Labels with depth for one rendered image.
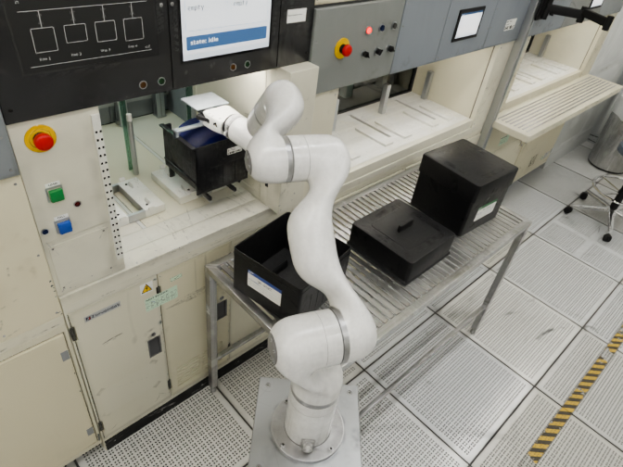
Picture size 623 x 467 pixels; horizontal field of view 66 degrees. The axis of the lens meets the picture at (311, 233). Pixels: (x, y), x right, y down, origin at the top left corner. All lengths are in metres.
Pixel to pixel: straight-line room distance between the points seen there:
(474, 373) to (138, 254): 1.72
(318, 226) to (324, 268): 0.09
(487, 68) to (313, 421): 2.08
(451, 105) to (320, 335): 2.12
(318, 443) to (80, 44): 1.08
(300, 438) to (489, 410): 1.39
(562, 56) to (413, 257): 2.80
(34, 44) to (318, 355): 0.85
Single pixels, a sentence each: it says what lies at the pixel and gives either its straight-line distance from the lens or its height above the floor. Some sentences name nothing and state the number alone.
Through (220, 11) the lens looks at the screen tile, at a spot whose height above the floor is 1.58.
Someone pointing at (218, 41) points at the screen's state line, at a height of 1.51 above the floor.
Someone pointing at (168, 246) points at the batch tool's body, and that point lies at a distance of 1.64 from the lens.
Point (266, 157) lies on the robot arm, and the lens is 0.99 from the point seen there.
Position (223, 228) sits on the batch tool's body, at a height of 0.87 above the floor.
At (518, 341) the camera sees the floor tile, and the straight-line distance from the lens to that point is 2.87.
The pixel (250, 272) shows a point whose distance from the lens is 1.53.
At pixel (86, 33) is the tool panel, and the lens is 1.22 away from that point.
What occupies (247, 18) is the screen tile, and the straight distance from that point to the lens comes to 1.43.
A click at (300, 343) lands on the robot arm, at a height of 1.17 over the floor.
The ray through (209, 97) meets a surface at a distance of 1.68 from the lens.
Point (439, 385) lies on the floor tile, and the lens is 2.50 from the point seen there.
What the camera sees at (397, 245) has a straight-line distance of 1.75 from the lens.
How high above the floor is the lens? 1.93
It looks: 39 degrees down
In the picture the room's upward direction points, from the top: 8 degrees clockwise
